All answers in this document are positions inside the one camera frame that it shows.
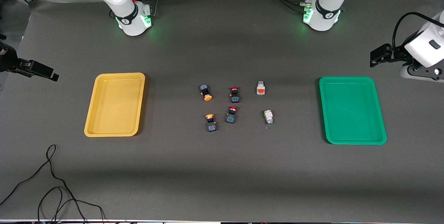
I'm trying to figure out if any dark grey table mat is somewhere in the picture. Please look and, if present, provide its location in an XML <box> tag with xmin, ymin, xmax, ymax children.
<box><xmin>0</xmin><ymin>0</ymin><xmax>444</xmax><ymax>222</ymax></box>

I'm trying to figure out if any thin black loose cable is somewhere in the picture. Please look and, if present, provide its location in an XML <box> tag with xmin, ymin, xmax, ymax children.
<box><xmin>0</xmin><ymin>144</ymin><xmax>105</xmax><ymax>223</ymax></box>

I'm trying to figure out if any yellow plastic tray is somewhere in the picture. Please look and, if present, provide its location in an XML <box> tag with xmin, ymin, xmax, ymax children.
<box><xmin>84</xmin><ymin>72</ymin><xmax>146</xmax><ymax>137</ymax></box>

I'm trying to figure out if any green plastic tray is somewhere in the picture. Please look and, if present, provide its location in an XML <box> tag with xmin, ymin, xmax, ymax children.
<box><xmin>319</xmin><ymin>76</ymin><xmax>387</xmax><ymax>145</ymax></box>

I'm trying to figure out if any yellow push button switch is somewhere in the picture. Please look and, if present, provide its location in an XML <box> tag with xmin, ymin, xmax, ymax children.
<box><xmin>199</xmin><ymin>84</ymin><xmax>213</xmax><ymax>102</ymax></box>
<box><xmin>205</xmin><ymin>114</ymin><xmax>218</xmax><ymax>132</ymax></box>

